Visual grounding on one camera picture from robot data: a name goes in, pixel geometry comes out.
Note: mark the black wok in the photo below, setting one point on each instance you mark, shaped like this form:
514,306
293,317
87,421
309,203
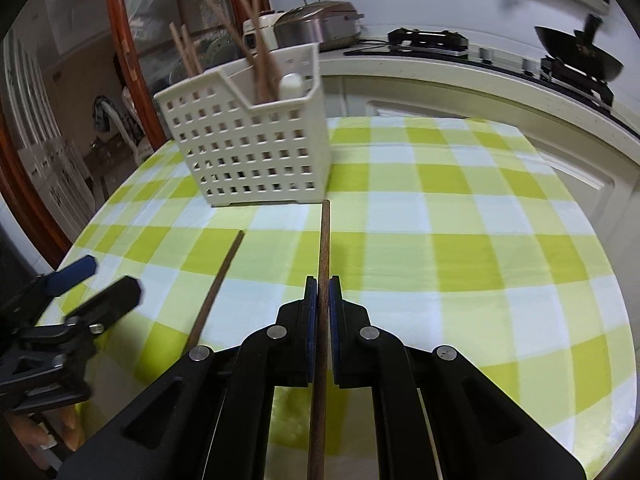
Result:
580,55

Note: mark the person's left hand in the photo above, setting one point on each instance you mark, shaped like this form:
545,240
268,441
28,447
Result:
35,432

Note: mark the black gas stove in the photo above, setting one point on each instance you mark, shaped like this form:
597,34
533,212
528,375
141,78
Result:
425,39

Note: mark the green checkered tablecloth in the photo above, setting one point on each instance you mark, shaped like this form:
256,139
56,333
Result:
450,240

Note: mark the white dining chair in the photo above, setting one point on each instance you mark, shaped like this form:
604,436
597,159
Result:
120,125

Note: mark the white perforated plastic utensil basket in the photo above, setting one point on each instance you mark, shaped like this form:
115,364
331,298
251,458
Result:
250,150

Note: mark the brown wooden chopstick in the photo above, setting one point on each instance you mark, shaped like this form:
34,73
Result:
182,47
192,52
250,20
220,285
324,245
227,25
257,25

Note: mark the dark cloth on chair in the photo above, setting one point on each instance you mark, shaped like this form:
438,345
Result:
101,112

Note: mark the white spoon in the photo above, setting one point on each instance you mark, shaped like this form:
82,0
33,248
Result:
291,85

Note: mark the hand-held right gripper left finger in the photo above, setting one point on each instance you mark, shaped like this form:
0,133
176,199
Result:
311,320

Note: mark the stainless steel electric cooker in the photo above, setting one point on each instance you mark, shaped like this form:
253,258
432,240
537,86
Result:
320,22

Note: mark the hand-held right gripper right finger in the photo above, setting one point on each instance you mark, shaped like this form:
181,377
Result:
336,320

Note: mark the red-brown wooden glass door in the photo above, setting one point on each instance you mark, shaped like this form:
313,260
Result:
117,35

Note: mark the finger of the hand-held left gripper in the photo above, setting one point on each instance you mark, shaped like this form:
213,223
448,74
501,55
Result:
107,302
70,274

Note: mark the white rice cooker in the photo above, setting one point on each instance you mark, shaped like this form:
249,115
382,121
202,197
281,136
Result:
260,27

